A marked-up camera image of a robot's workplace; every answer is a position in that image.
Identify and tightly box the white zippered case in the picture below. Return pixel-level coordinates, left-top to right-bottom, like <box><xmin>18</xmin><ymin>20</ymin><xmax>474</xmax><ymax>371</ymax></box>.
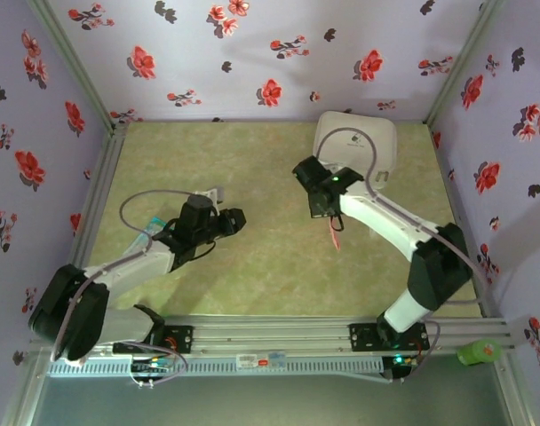
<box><xmin>313</xmin><ymin>110</ymin><xmax>398</xmax><ymax>190</ymax></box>

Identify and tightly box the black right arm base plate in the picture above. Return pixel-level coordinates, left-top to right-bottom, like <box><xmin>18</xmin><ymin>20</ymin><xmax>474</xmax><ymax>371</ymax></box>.
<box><xmin>348</xmin><ymin>322</ymin><xmax>431</xmax><ymax>354</ymax></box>

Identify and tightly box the grey right arm cable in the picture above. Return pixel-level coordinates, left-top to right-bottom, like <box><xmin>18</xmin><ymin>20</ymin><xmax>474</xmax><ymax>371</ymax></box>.
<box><xmin>316</xmin><ymin>126</ymin><xmax>491</xmax><ymax>383</ymax></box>

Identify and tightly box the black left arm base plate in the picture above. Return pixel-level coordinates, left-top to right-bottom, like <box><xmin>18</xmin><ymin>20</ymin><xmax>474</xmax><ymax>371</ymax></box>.
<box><xmin>113</xmin><ymin>325</ymin><xmax>195</xmax><ymax>355</ymax></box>

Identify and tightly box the aluminium frame post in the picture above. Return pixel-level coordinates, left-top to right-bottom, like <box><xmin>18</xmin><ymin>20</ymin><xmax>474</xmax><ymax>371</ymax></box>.
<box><xmin>423</xmin><ymin>0</ymin><xmax>506</xmax><ymax>125</ymax></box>
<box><xmin>1</xmin><ymin>354</ymin><xmax>47</xmax><ymax>426</ymax></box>
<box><xmin>28</xmin><ymin>0</ymin><xmax>116</xmax><ymax>132</ymax></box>
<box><xmin>494</xmin><ymin>354</ymin><xmax>536</xmax><ymax>426</ymax></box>

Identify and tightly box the aluminium side rail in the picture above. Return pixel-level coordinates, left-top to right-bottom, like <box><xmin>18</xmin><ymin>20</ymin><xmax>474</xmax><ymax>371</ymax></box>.
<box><xmin>427</xmin><ymin>123</ymin><xmax>497</xmax><ymax>319</ymax></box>
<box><xmin>60</xmin><ymin>122</ymin><xmax>129</xmax><ymax>285</ymax></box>

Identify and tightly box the grey slotted cable duct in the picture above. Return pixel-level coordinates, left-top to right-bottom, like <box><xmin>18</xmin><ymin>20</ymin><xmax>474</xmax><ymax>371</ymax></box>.
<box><xmin>45</xmin><ymin>357</ymin><xmax>385</xmax><ymax>379</ymax></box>

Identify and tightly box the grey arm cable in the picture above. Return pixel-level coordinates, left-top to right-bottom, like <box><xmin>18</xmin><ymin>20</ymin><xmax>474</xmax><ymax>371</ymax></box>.
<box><xmin>50</xmin><ymin>189</ymin><xmax>196</xmax><ymax>388</ymax></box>
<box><xmin>316</xmin><ymin>126</ymin><xmax>491</xmax><ymax>383</ymax></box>

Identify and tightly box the white label with red mark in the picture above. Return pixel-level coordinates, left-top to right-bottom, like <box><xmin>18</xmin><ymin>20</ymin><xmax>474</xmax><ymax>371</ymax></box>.
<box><xmin>235</xmin><ymin>352</ymin><xmax>287</xmax><ymax>369</ymax></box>

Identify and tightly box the teal plastic packet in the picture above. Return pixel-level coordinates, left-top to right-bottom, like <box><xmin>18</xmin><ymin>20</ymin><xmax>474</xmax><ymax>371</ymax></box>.
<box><xmin>131</xmin><ymin>216</ymin><xmax>170</xmax><ymax>252</ymax></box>

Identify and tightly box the grey left arm cable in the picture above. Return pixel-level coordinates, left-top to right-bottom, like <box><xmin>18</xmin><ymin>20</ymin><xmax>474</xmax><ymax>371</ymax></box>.
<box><xmin>50</xmin><ymin>189</ymin><xmax>196</xmax><ymax>388</ymax></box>

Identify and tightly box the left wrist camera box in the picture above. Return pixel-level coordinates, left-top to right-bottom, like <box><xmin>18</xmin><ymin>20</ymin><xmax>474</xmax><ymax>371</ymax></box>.
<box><xmin>193</xmin><ymin>185</ymin><xmax>226</xmax><ymax>206</ymax></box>

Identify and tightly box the green plastic cup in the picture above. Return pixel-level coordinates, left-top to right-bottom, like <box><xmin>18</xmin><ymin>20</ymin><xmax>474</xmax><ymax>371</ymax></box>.
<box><xmin>456</xmin><ymin>338</ymin><xmax>503</xmax><ymax>367</ymax></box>

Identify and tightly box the pink paper sheet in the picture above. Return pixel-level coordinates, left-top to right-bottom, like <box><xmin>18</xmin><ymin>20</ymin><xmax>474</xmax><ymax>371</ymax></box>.
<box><xmin>325</xmin><ymin>217</ymin><xmax>343</xmax><ymax>253</ymax></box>

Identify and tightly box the wide aluminium base rail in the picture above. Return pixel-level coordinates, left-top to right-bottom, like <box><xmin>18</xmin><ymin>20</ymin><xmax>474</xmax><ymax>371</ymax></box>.
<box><xmin>29</xmin><ymin>315</ymin><xmax>518</xmax><ymax>356</ymax></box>

